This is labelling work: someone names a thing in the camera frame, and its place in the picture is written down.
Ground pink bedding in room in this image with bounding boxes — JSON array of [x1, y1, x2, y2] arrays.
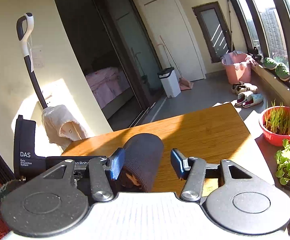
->
[[85, 67, 130, 109]]

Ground pink dustpan with broom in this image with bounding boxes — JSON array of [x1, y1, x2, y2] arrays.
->
[[159, 35, 193, 90]]

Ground white trash bin black lid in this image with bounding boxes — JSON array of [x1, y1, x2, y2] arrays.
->
[[157, 67, 181, 98]]

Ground blue red slippers pair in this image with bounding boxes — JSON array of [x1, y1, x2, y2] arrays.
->
[[235, 91, 263, 108]]

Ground beige slippers on floor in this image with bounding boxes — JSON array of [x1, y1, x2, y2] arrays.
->
[[231, 82, 258, 95]]

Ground dark grey knit pants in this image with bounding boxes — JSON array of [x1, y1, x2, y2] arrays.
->
[[115, 133, 164, 192]]

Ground pink plastic bucket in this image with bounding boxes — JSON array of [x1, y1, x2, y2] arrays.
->
[[221, 50, 256, 85]]

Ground red basin with grass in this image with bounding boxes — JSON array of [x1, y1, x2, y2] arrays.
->
[[259, 104, 290, 147]]

